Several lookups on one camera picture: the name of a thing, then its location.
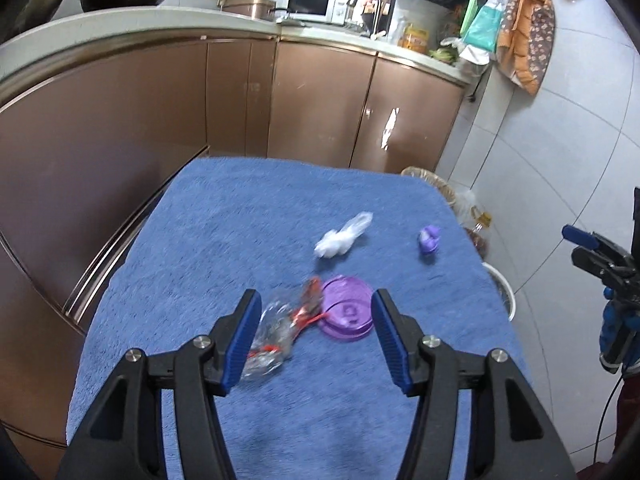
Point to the white basin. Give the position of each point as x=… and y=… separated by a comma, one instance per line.
x=505, y=290

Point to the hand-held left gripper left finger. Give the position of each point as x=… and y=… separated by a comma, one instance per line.
x=242, y=340

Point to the blue fluffy blanket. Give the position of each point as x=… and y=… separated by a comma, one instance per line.
x=225, y=220

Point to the green cutting board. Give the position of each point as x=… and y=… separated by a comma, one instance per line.
x=467, y=15

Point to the small purple wrapper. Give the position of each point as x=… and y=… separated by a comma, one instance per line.
x=430, y=242

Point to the orange patterned apron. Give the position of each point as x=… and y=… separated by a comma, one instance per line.
x=527, y=35

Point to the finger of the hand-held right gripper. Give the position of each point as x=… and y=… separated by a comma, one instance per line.
x=590, y=260
x=580, y=234

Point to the wicker basket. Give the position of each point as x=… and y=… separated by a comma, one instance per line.
x=432, y=180

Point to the copper coloured pot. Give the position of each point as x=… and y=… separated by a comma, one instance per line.
x=247, y=7

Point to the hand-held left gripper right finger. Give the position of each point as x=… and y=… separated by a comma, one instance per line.
x=392, y=340

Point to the green vegetables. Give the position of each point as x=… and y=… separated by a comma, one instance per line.
x=442, y=54

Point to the metal kitchen faucet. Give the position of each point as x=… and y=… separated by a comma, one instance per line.
x=367, y=7

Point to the yellow jar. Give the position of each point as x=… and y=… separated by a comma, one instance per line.
x=415, y=37

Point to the brown kitchen cabinet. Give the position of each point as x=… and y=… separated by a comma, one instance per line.
x=150, y=110

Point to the white thin plastic bag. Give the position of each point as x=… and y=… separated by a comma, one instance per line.
x=340, y=237

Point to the teal plastic bag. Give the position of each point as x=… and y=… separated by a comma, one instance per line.
x=482, y=27

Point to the person's right hand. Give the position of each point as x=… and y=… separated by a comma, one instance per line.
x=620, y=335

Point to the clear plastic wrapper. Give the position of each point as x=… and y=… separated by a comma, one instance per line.
x=272, y=335

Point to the purple plastic lid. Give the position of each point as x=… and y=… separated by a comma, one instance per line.
x=347, y=310

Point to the person's right forearm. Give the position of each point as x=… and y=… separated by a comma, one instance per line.
x=629, y=415

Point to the white microwave oven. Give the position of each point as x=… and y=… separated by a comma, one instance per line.
x=312, y=6

